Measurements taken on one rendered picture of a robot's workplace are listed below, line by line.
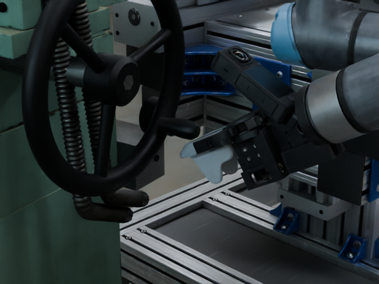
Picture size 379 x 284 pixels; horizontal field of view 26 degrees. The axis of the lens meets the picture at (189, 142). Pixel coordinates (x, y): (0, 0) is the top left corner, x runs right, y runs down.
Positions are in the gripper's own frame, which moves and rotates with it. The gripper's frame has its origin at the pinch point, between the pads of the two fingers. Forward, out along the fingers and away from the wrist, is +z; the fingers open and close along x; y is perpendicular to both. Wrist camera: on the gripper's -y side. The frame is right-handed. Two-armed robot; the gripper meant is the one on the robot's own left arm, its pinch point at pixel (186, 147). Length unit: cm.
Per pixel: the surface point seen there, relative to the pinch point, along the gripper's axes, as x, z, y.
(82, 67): -8.1, 2.9, -14.3
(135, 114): 165, 154, -7
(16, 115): -6.1, 19.9, -13.1
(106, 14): 2.3, 4.8, -20.0
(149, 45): 0.1, -1.2, -13.6
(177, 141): 150, 127, 9
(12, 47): -14.8, 5.2, -19.5
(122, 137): 17.0, 25.6, -4.1
